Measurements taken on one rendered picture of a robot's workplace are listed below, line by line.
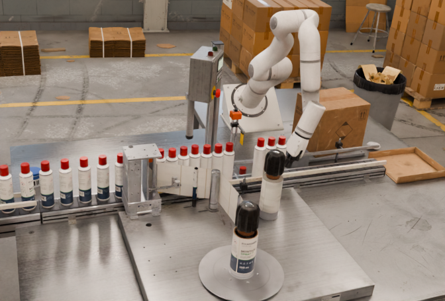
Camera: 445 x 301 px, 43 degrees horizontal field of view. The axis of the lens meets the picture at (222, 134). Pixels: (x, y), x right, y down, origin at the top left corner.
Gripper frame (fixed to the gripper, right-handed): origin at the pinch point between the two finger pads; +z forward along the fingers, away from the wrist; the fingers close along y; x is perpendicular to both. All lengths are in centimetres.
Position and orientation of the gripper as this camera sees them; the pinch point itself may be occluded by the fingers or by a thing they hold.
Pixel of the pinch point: (288, 163)
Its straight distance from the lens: 268.5
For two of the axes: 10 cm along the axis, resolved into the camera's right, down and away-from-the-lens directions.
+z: -3.9, 8.7, 3.0
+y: 3.4, 4.4, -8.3
